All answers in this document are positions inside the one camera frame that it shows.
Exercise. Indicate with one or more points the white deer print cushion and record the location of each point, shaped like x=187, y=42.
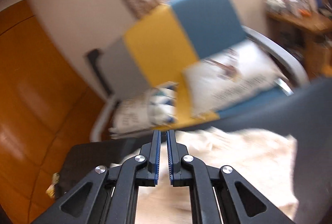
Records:
x=232, y=76

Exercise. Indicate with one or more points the black leather table surface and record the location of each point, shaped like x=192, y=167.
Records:
x=83, y=158

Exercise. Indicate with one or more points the white blue patterned cushion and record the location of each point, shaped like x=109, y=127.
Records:
x=154, y=108

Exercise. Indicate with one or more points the wooden cluttered desk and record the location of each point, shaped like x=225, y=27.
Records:
x=299, y=27

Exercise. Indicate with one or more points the orange wooden wardrobe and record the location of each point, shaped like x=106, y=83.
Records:
x=46, y=109

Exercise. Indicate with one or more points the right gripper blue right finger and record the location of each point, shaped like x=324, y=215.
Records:
x=174, y=162

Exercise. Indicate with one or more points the grey yellow blue sofa chair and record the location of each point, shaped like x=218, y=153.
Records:
x=159, y=47

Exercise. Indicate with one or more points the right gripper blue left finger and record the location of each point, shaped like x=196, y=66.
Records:
x=154, y=158

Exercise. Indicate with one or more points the cream knitted sweater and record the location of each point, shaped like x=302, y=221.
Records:
x=210, y=190

